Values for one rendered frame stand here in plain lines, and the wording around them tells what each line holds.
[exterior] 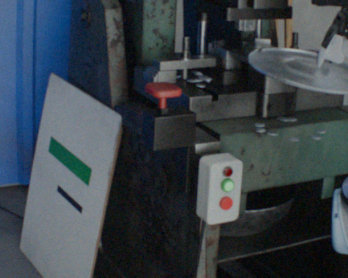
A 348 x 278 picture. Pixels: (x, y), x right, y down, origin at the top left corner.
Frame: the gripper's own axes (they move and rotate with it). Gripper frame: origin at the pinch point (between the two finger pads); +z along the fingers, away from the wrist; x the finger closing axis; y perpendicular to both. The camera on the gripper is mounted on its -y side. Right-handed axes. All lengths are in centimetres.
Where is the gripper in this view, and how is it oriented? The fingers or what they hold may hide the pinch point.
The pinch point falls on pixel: (323, 59)
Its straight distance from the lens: 179.1
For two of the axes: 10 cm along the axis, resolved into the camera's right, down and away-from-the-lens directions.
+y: 7.2, 5.8, -3.8
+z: -3.5, 7.8, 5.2
